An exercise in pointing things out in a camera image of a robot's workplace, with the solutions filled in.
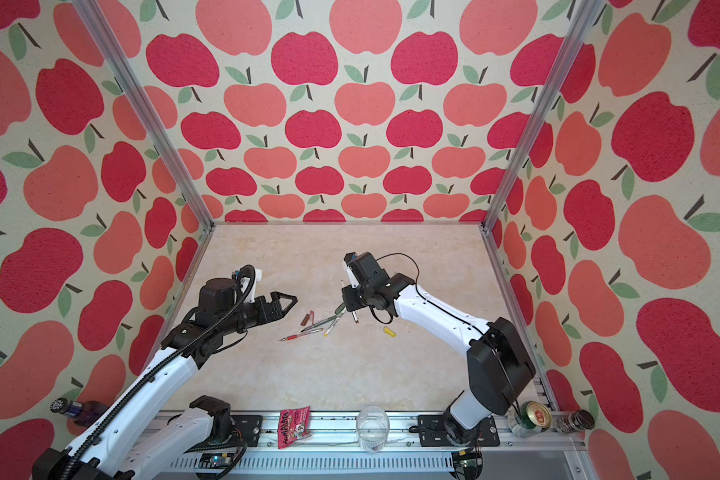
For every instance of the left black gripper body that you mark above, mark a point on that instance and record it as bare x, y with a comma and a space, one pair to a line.
256, 311

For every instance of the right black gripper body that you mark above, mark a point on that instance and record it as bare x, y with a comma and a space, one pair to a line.
351, 297

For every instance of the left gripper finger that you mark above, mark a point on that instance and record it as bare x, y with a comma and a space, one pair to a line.
281, 308
283, 300

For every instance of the white pen brown end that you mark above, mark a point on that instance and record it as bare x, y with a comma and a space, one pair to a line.
353, 313

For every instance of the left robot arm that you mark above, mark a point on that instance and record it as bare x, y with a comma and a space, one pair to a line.
113, 446

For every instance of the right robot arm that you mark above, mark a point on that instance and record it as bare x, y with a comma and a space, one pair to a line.
498, 365

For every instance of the green marker pen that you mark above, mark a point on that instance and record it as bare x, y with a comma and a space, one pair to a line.
321, 324

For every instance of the red gel pen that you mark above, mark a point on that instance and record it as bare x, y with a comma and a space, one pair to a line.
300, 335

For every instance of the pink snack packet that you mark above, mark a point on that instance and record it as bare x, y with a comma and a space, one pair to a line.
293, 426

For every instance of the clear plastic cup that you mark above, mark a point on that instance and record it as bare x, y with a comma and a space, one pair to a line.
372, 427

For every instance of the purple bottle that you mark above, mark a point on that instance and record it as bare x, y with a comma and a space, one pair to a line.
83, 414

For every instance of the green drink can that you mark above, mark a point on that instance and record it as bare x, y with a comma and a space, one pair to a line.
529, 419

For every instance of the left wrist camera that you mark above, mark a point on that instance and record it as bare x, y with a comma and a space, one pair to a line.
245, 284

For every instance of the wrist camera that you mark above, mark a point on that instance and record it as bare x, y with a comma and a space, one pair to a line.
356, 266
245, 284

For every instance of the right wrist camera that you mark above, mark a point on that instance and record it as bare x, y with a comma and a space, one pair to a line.
356, 266

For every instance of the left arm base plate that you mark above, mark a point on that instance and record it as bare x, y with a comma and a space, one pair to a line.
239, 429

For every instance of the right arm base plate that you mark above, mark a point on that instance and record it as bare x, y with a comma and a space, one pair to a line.
444, 431

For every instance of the aluminium front rail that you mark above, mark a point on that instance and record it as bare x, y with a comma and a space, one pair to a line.
333, 448

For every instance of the left aluminium corner post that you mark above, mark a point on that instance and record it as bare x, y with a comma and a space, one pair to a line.
106, 41

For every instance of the aluminium corner post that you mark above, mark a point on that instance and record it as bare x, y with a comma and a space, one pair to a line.
580, 27
106, 41

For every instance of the right aluminium corner post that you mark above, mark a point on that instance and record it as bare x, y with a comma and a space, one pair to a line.
580, 27

